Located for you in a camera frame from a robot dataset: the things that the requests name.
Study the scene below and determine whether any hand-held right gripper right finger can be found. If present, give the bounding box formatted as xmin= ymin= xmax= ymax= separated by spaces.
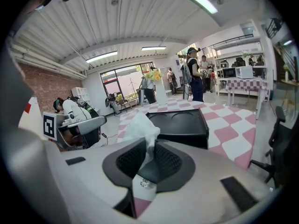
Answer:
xmin=134 ymin=140 xmax=282 ymax=224

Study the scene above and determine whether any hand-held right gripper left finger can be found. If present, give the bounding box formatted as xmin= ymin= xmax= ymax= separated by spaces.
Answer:
xmin=59 ymin=138 xmax=149 ymax=224

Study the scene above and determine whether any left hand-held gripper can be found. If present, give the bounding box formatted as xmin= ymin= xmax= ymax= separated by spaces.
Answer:
xmin=43 ymin=112 xmax=108 ymax=150

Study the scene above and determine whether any white cloth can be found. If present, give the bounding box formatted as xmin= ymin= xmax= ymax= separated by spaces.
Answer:
xmin=121 ymin=111 xmax=162 ymax=171

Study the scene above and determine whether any black box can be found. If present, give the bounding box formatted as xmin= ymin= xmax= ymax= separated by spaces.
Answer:
xmin=145 ymin=108 xmax=210 ymax=150

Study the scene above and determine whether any white cubby shelf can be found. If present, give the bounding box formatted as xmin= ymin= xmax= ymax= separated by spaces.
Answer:
xmin=70 ymin=86 xmax=90 ymax=105

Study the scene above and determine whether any wooden chair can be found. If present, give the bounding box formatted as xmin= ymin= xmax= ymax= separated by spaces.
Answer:
xmin=116 ymin=98 xmax=133 ymax=114

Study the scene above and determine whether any pink white checkered tablecloth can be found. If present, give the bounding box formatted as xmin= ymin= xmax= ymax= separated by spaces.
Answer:
xmin=224 ymin=77 xmax=269 ymax=103
xmin=116 ymin=96 xmax=258 ymax=219

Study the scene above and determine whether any white vase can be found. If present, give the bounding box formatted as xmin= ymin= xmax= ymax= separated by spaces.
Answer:
xmin=154 ymin=80 xmax=169 ymax=106

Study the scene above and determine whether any yellow flower bouquet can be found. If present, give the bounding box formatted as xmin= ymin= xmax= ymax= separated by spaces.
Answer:
xmin=142 ymin=68 xmax=164 ymax=84

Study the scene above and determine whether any black office chair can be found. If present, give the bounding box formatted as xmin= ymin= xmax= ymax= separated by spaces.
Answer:
xmin=249 ymin=105 xmax=299 ymax=189

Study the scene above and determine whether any white table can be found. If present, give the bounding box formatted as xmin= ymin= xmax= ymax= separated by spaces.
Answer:
xmin=227 ymin=90 xmax=263 ymax=121

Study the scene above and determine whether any black microwave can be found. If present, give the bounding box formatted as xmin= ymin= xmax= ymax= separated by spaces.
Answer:
xmin=222 ymin=67 xmax=237 ymax=79

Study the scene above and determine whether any white microwave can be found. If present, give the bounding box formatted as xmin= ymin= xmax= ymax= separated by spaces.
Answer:
xmin=234 ymin=66 xmax=254 ymax=80

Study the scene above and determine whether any white shelf unit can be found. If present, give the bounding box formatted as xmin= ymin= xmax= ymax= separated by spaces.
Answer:
xmin=211 ymin=41 xmax=267 ymax=96

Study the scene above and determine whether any round wooden side table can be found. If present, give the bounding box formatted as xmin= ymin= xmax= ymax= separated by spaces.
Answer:
xmin=281 ymin=78 xmax=299 ymax=87

